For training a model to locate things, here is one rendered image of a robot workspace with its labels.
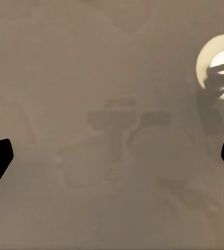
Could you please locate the coffee table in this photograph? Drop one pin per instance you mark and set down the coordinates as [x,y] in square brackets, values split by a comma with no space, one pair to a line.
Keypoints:
[115,113]

